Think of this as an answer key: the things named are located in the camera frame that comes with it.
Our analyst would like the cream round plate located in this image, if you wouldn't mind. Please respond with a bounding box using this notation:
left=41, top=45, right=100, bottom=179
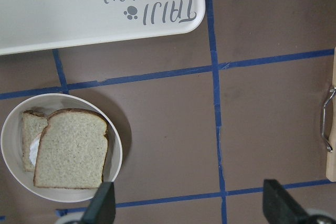
left=1, top=93, right=123, bottom=202

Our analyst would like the bottom bread slice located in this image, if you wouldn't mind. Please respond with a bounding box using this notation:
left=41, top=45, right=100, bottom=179
left=22, top=110, right=47, bottom=172

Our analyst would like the wooden cutting board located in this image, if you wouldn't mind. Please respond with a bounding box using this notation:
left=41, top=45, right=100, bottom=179
left=320, top=49, right=335, bottom=183

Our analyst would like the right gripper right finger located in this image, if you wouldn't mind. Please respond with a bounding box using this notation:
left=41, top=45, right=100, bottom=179
left=262, top=179, right=309, bottom=224

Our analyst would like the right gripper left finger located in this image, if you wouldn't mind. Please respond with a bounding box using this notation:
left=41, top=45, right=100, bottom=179
left=80, top=182, right=116, bottom=224

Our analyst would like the white bread slice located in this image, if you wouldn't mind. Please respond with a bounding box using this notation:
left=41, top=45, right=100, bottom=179
left=33, top=108, right=109, bottom=189

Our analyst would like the fried egg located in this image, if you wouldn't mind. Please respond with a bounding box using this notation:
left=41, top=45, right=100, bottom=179
left=29, top=133, right=41, bottom=167

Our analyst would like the cream bear tray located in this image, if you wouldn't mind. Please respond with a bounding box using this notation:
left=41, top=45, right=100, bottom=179
left=1, top=0, right=205, bottom=55

